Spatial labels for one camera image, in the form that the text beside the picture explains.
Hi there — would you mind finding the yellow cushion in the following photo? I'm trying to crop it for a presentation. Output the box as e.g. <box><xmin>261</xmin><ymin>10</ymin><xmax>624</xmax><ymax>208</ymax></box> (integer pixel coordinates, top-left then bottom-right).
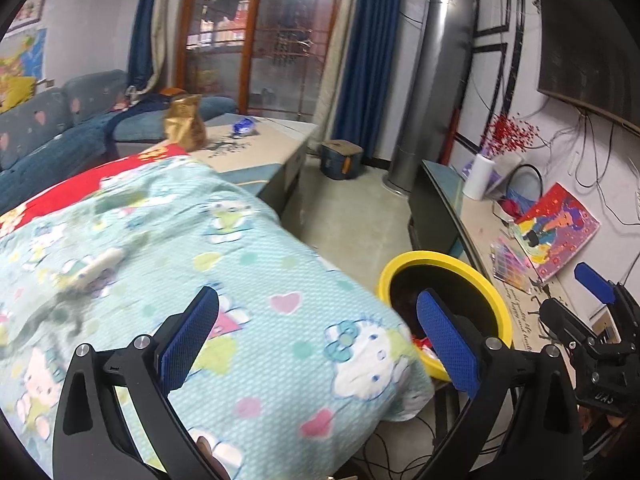
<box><xmin>0</xmin><ymin>76</ymin><xmax>36</xmax><ymax>113</ymax></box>

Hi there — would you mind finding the dark blue storage box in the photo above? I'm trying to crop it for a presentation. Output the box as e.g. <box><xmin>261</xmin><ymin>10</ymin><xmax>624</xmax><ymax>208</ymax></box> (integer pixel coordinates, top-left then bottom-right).
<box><xmin>320</xmin><ymin>140</ymin><xmax>363</xmax><ymax>180</ymax></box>

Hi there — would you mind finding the colourful picture book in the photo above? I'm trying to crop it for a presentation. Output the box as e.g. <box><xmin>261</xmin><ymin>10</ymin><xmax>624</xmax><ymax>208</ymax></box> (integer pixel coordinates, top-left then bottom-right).
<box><xmin>511</xmin><ymin>183</ymin><xmax>601</xmax><ymax>283</ymax></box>

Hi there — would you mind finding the wooden glass sliding door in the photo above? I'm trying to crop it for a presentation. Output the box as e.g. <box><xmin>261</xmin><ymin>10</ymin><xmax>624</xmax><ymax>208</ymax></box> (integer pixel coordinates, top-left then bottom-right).
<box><xmin>174</xmin><ymin>0</ymin><xmax>340</xmax><ymax>122</ymax></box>

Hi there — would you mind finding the wall mounted television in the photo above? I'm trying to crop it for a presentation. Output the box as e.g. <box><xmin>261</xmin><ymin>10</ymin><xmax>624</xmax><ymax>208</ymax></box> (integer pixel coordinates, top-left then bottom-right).
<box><xmin>538</xmin><ymin>0</ymin><xmax>639</xmax><ymax>133</ymax></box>

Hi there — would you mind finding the blue foil wrapper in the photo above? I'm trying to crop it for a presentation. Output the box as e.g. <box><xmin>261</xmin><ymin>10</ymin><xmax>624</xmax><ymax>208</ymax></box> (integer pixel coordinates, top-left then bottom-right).
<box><xmin>231</xmin><ymin>117</ymin><xmax>256</xmax><ymax>138</ymax></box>

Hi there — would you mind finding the Hello Kitty patterned blanket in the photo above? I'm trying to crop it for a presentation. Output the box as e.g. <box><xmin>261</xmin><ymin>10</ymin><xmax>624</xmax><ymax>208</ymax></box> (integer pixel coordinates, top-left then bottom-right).
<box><xmin>1</xmin><ymin>155</ymin><xmax>434</xmax><ymax>479</ymax></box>

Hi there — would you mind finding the yellow black trash bin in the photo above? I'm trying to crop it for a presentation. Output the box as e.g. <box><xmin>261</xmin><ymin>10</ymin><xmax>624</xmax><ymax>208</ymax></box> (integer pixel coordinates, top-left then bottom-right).
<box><xmin>376</xmin><ymin>250</ymin><xmax>513</xmax><ymax>382</ymax></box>

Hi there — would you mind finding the right blue curtain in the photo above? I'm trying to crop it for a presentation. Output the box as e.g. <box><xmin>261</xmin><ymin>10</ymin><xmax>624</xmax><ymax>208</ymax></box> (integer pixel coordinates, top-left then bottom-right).
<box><xmin>333</xmin><ymin>0</ymin><xmax>401</xmax><ymax>158</ymax></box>

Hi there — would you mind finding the left blue curtain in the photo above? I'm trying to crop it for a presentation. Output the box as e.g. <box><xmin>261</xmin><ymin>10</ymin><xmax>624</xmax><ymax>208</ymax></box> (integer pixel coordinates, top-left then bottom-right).
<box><xmin>127</xmin><ymin>0</ymin><xmax>155</xmax><ymax>92</ymax></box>

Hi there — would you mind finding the person left hand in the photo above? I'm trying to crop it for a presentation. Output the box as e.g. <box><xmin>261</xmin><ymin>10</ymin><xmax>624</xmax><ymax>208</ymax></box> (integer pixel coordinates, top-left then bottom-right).
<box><xmin>196</xmin><ymin>437</ymin><xmax>230</xmax><ymax>480</ymax></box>

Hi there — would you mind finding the white paper roll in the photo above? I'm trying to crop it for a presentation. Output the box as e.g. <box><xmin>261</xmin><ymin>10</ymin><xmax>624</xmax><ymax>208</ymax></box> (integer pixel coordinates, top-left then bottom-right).
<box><xmin>462</xmin><ymin>154</ymin><xmax>495</xmax><ymax>200</ymax></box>

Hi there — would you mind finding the red blanket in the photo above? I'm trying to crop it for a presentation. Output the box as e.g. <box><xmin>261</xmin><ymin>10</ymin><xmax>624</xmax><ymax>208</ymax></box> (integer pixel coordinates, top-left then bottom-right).
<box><xmin>1</xmin><ymin>144</ymin><xmax>186</xmax><ymax>236</ymax></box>

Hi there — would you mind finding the blue corner sofa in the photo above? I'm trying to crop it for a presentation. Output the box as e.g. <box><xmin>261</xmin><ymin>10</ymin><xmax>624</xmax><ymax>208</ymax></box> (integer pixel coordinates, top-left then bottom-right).
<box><xmin>0</xmin><ymin>69</ymin><xmax>239</xmax><ymax>216</ymax></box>

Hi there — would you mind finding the blue curtain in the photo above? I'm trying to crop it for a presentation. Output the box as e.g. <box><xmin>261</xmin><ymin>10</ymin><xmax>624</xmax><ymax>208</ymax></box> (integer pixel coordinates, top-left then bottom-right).
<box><xmin>333</xmin><ymin>0</ymin><xmax>401</xmax><ymax>158</ymax></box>
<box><xmin>127</xmin><ymin>0</ymin><xmax>155</xmax><ymax>92</ymax></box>

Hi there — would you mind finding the beige coffee table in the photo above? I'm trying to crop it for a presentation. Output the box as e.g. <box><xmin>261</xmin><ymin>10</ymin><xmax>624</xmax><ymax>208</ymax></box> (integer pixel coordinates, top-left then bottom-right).
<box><xmin>117</xmin><ymin>112</ymin><xmax>319</xmax><ymax>219</ymax></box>

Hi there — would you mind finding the tv cabinet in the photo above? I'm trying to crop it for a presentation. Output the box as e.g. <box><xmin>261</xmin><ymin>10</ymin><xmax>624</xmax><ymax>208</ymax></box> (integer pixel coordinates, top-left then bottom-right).
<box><xmin>408</xmin><ymin>162</ymin><xmax>578</xmax><ymax>351</ymax></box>

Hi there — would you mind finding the gold paper bag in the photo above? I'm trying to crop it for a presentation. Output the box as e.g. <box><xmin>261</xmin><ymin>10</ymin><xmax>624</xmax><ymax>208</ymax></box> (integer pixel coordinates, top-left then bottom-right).
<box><xmin>164</xmin><ymin>94</ymin><xmax>207</xmax><ymax>152</ymax></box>

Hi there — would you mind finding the silver tower air conditioner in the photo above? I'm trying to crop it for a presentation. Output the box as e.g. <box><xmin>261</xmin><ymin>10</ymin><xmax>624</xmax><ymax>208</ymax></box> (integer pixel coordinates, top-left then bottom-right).
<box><xmin>383</xmin><ymin>0</ymin><xmax>475</xmax><ymax>195</ymax></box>

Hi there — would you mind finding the china map poster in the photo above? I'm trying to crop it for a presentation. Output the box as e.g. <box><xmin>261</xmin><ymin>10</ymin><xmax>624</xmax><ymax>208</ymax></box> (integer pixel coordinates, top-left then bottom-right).
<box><xmin>1</xmin><ymin>28</ymin><xmax>47</xmax><ymax>81</ymax></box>

